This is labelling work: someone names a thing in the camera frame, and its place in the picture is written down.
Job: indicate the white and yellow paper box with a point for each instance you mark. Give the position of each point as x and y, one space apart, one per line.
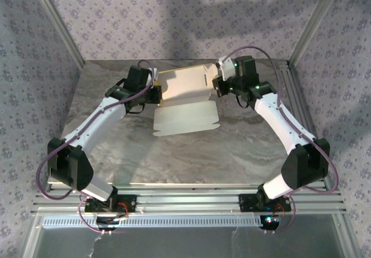
185 119

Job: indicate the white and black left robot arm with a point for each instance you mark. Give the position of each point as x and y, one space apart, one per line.
95 124

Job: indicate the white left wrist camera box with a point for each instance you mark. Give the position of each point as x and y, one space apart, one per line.
152 76

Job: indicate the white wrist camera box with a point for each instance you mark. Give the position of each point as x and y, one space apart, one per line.
152 76
226 68

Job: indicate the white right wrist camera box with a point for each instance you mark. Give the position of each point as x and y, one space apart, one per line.
226 68

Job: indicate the aluminium side rail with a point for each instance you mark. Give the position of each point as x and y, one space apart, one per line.
295 95

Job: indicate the aluminium corner post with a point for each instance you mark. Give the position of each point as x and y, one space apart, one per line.
59 23
315 23

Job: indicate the aluminium mounting rail beam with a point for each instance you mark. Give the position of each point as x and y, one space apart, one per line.
188 200

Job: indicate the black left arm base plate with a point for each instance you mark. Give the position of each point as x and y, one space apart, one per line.
130 203

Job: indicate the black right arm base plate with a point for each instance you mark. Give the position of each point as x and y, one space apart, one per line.
246 203

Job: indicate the aluminium lower frame bar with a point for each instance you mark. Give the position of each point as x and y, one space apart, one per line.
32 240
347 234

